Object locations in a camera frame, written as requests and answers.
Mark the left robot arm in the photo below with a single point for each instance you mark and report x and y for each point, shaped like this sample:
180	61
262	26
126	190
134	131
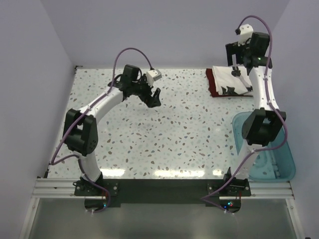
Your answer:
80	132

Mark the white t shirt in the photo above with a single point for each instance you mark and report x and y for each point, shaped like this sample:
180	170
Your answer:
232	81

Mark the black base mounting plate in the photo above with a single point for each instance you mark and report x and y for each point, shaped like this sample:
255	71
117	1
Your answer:
113	193

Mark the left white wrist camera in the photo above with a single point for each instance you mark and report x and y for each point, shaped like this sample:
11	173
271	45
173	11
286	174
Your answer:
152	76

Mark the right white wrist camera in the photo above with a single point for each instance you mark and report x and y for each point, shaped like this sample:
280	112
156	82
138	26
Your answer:
244	32

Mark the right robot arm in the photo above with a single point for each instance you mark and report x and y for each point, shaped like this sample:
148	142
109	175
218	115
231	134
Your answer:
266	120

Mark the blue plastic bin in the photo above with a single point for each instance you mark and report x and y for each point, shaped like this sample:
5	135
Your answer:
269	166

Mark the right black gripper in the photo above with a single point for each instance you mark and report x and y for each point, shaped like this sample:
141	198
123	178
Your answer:
234	50

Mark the aluminium frame rail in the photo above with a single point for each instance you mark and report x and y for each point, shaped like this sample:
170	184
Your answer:
63	188

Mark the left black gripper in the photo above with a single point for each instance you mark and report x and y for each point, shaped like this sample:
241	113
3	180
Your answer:
145	92

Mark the folded dark red shirt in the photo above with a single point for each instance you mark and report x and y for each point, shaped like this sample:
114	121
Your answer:
212	85

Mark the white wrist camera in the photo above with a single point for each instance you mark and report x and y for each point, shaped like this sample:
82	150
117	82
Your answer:
244	32
152	76

